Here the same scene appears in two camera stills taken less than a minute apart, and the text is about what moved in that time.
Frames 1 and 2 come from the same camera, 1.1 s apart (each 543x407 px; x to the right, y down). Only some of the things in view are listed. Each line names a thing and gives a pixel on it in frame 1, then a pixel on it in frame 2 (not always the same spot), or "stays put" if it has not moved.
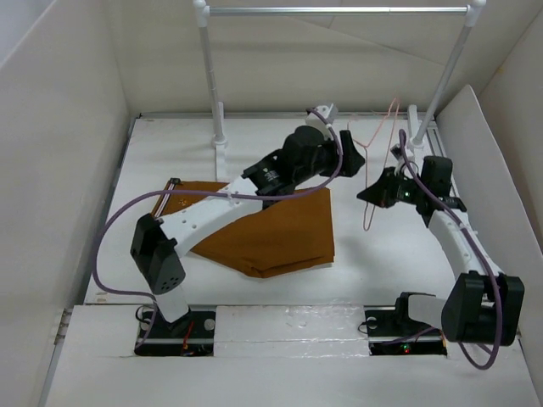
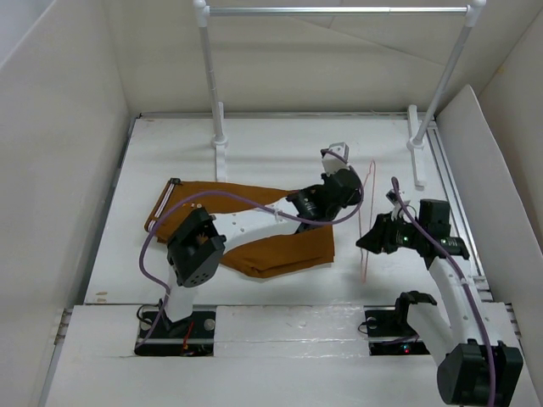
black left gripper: (352, 161) → (350, 201)
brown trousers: (290, 236) stays put
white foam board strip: (290, 331) stays put
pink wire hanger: (366, 159) → (365, 217)
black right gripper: (380, 192) → (381, 234)
